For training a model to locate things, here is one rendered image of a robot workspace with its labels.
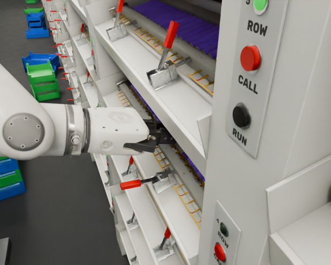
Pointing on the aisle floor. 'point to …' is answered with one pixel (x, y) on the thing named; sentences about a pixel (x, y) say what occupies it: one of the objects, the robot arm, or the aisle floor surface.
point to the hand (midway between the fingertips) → (165, 132)
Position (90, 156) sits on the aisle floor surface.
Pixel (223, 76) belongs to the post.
